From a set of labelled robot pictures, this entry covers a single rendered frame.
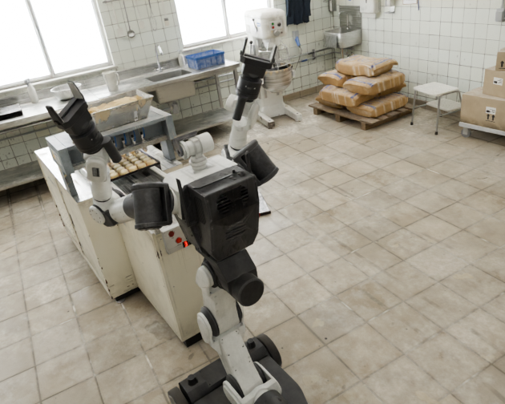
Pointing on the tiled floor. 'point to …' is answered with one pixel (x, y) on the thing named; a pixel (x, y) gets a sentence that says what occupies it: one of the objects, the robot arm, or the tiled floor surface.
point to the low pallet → (361, 115)
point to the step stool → (438, 99)
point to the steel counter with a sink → (217, 116)
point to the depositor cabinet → (118, 263)
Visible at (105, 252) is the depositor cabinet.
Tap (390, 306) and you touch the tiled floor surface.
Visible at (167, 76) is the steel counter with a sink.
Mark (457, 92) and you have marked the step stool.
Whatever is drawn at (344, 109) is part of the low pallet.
